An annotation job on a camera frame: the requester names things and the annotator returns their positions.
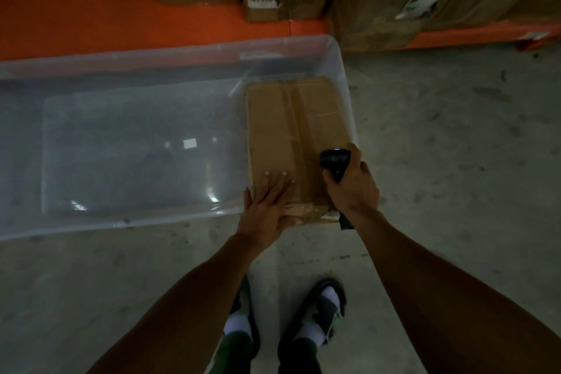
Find orange shelf rack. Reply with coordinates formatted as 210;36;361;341
0;0;561;61

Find person's left shoe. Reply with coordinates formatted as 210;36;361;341
230;275;262;359

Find person's right hand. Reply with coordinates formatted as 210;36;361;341
322;143;380;218

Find clear plastic storage bin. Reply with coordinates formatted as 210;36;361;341
0;35;358;242

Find person's left green trouser leg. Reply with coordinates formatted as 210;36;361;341
209;331;255;374

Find person's right green trouser leg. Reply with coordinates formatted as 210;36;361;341
277;337;323;374

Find person's white sock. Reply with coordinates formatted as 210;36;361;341
293;285;342;347
223;312;253;340

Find person's green trouser leg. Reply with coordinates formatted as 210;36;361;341
277;337;323;374
209;331;255;374

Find person's right forearm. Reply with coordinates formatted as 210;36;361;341
350;206;561;374

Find person's right shoe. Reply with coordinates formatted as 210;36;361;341
278;278;347;358

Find person's right white sock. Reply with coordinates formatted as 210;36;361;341
293;285;342;347

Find person's left forearm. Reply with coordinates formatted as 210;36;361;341
87;233;264;374

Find black handheld barcode scanner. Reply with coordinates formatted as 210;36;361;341
319;148;355;231

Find person's shoe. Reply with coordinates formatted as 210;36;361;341
230;275;262;359
278;278;347;358

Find person's left white sock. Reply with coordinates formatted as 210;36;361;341
223;312;253;340

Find person's left hand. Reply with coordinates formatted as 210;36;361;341
237;171;303;252

